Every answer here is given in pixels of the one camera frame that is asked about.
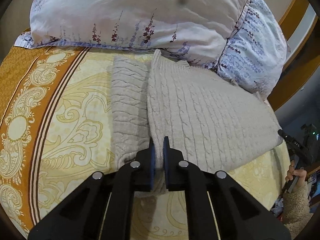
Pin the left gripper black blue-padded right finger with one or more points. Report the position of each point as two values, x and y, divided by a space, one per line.
217 206

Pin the fuzzy beige sleeve forearm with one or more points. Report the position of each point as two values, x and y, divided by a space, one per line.
296 212

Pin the floral white pillow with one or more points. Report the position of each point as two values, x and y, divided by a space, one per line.
238 39

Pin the yellow orange patterned bedsheet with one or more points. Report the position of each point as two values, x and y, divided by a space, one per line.
56 130

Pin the person's right hand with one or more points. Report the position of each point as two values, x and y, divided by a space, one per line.
298 173

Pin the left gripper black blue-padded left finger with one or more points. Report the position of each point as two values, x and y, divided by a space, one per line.
101 206

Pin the wooden bed headboard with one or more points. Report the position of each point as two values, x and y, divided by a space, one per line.
298 24

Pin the beige cable-knit sweater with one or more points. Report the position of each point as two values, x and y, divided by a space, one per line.
215 124

